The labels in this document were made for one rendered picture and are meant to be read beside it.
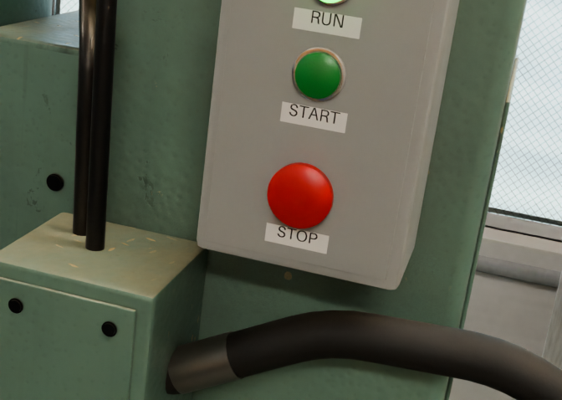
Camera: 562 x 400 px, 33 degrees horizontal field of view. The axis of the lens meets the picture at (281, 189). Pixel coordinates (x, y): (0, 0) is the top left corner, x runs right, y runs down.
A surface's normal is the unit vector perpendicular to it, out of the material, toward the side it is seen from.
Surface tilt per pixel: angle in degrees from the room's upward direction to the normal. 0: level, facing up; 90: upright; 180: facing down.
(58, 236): 0
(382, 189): 90
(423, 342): 52
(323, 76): 90
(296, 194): 90
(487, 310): 90
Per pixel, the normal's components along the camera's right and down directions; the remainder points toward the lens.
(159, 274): 0.12, -0.94
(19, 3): 0.89, 0.25
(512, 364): 0.00, -0.32
